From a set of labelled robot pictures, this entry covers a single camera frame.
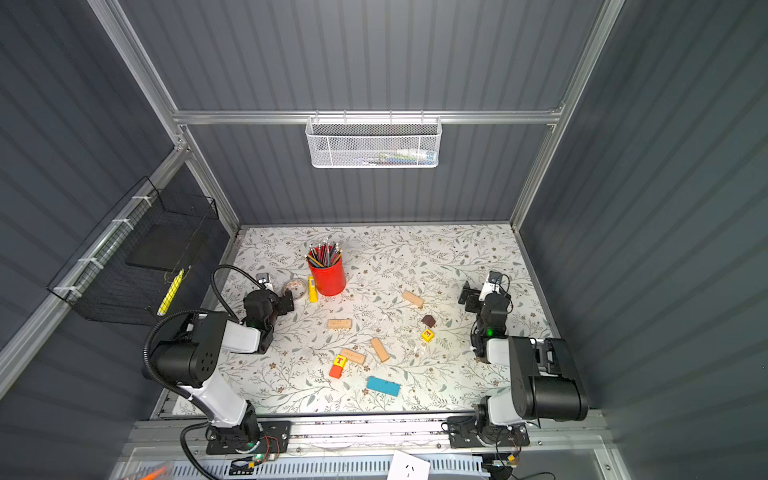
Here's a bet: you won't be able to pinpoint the black wire wall basket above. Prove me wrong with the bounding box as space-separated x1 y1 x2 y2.
47 178 220 325

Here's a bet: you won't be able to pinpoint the yellow highlighter on table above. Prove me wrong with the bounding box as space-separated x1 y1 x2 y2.
307 275 319 303

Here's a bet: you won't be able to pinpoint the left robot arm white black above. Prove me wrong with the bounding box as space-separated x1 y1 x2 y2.
142 264 294 454

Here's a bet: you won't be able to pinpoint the teal block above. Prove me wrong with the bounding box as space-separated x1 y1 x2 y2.
366 376 401 397

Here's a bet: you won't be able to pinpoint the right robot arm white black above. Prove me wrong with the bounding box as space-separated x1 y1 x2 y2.
446 271 590 449

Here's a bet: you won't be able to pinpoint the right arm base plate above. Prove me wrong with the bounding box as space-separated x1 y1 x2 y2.
441 415 530 449

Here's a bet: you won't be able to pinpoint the red pencil cup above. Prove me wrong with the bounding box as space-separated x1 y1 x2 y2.
308 259 347 297

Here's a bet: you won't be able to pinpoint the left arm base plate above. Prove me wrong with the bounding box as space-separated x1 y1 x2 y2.
205 421 292 455

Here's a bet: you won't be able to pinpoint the natural wood block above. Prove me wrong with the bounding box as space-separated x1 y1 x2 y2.
340 348 366 365
327 318 353 330
402 291 424 308
371 337 390 363

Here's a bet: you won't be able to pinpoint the markers in white basket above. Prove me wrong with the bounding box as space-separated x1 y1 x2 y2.
358 148 438 167

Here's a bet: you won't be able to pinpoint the red yellow T block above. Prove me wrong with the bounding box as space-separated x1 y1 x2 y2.
329 355 348 379

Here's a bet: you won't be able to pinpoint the white power socket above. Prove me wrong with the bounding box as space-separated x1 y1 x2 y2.
386 451 431 480

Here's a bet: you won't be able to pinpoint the white wire mesh basket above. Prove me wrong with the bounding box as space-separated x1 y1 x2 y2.
305 118 443 169

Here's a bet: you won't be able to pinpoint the yellow marker in black basket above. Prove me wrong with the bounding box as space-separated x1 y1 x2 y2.
156 269 185 317

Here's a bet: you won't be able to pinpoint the coloured pencils bunch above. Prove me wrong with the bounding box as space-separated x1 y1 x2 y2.
306 242 343 269

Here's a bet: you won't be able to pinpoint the tape roll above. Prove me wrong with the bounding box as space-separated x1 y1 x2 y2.
283 278 308 300

